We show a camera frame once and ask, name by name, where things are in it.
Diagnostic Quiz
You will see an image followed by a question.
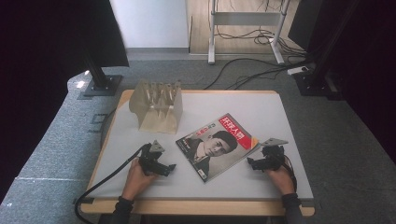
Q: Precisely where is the beige magazine rack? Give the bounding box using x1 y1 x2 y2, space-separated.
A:
128 78 184 135

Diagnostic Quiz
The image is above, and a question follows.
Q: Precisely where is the grey table mat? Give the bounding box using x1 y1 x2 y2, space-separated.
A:
86 92 314 201

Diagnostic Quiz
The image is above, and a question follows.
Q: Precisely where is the black floor cable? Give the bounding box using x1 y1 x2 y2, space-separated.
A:
204 57 307 91
224 63 312 91

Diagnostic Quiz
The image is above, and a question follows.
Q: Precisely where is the dark monitor panel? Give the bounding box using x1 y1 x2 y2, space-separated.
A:
287 0 326 53

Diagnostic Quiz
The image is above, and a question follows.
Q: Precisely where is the black curtain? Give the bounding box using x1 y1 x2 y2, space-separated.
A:
0 0 130 203

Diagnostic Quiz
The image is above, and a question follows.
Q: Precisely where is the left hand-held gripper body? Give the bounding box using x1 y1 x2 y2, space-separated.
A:
137 139 166 177

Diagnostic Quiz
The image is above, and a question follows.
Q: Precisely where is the white power strip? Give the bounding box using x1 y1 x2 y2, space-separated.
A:
286 65 310 77

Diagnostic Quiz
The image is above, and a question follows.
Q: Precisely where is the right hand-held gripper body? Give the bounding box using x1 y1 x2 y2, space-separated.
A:
260 137 290 173

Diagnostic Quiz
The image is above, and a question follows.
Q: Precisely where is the magazine with portrait cover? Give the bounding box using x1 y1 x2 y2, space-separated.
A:
175 112 262 184

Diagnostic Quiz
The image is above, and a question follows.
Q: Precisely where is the person's right hand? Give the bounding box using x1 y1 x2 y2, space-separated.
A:
265 165 297 197

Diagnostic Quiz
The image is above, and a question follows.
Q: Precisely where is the wooden table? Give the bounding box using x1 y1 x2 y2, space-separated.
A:
79 89 316 217

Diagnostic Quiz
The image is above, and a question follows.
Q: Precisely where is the person's left hand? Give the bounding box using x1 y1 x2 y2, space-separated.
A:
120 157 157 202

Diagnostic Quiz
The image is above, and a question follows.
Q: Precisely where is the black metal stand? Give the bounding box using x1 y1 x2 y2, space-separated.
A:
82 52 124 97
292 0 362 97

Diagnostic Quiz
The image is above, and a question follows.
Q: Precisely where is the tangle of black cables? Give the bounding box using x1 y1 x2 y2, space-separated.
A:
214 26 307 59

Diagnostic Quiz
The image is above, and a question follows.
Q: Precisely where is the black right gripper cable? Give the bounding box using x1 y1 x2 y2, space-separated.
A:
282 154 299 191

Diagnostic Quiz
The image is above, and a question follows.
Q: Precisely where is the white metal desk frame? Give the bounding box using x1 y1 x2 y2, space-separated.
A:
207 0 292 65

